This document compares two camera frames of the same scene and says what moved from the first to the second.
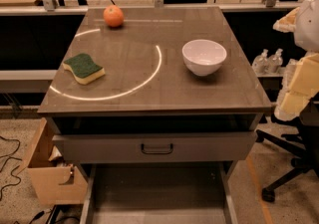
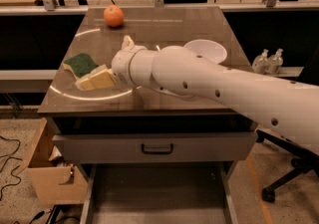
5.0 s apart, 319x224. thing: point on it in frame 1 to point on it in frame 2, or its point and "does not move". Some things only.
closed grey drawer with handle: x=156 y=146 does not move
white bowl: x=203 y=57 does not move
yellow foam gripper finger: x=287 y=23 to x=127 y=42
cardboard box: x=52 y=181 does not move
